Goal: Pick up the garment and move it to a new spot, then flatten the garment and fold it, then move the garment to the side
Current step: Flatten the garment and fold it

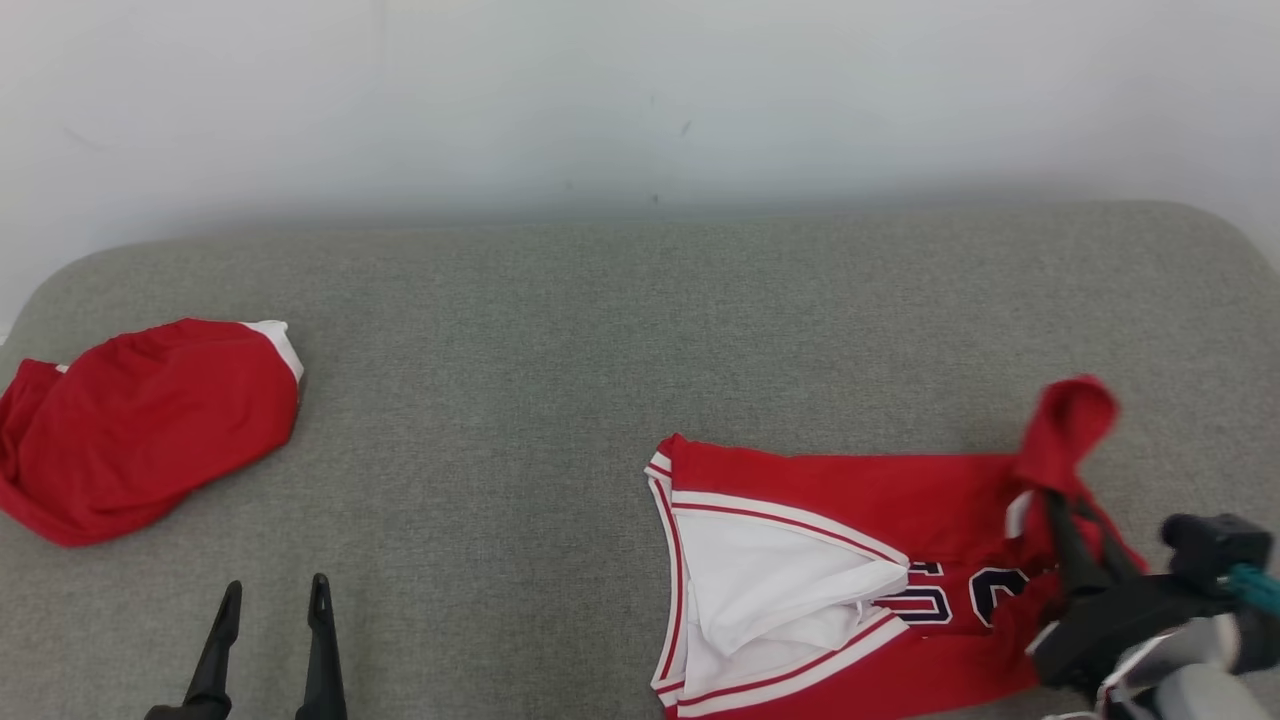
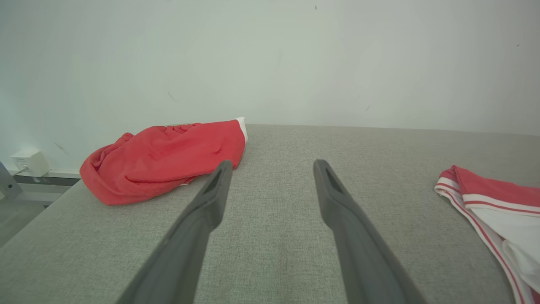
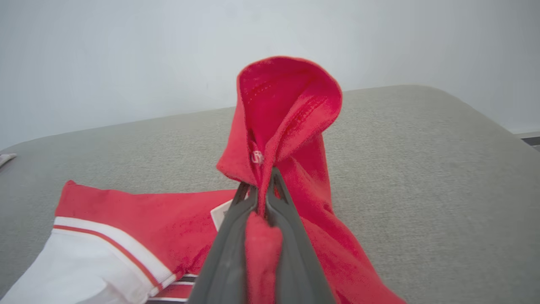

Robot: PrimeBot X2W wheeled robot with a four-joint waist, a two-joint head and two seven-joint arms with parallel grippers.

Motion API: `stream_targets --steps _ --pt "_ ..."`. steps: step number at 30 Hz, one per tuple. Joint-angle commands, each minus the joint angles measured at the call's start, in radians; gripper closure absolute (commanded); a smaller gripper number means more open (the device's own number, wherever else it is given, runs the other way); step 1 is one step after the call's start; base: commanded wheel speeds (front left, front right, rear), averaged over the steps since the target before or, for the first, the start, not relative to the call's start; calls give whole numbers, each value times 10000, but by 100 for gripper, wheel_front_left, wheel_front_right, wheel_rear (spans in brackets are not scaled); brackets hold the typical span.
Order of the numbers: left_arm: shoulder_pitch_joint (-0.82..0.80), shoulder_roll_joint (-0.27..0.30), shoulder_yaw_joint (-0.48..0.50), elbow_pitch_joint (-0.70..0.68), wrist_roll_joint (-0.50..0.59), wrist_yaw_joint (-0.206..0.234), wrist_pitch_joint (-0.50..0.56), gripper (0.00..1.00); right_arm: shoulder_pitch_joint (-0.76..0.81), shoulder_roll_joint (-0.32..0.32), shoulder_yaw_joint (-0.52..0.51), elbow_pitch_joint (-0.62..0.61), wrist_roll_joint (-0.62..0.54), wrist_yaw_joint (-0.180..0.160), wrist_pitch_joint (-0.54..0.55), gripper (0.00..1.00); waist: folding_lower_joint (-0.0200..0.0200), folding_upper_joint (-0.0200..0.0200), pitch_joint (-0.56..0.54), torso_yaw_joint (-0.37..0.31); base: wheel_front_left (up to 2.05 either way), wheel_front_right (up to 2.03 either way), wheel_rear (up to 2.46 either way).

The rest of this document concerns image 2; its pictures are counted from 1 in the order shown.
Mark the red basketball shorts white trim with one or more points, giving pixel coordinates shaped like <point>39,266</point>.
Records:
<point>160,164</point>

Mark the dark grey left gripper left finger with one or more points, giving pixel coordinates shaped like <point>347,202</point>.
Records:
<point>181,253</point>

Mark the red basketball jersey white sleeves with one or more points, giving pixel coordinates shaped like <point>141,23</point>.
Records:
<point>498,211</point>

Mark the white power adapter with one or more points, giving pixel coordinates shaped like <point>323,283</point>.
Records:
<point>31,162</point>

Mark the grey metal bracket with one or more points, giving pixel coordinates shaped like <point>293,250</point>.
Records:
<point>8,183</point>

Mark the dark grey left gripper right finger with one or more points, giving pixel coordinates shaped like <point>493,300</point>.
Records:
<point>363,253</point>

